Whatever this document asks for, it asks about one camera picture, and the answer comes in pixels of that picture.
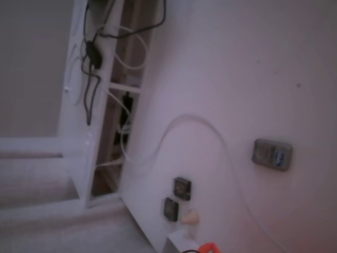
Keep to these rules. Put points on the white cardboard bin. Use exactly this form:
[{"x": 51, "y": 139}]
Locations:
[{"x": 176, "y": 241}]

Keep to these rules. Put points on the small beige figurine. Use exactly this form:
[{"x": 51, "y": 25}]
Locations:
[{"x": 190, "y": 217}]

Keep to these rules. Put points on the small black plastic case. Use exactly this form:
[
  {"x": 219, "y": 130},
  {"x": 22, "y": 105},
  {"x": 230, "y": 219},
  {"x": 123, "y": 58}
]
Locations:
[
  {"x": 181, "y": 188},
  {"x": 170, "y": 209}
]

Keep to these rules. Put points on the gray floss box blue label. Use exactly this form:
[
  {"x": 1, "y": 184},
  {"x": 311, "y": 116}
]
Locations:
[{"x": 271, "y": 155}]

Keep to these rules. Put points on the black plug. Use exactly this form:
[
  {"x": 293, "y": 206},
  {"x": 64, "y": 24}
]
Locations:
[{"x": 127, "y": 101}]

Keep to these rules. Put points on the white metal frame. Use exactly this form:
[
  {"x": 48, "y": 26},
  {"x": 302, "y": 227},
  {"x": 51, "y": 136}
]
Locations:
[{"x": 71, "y": 105}]

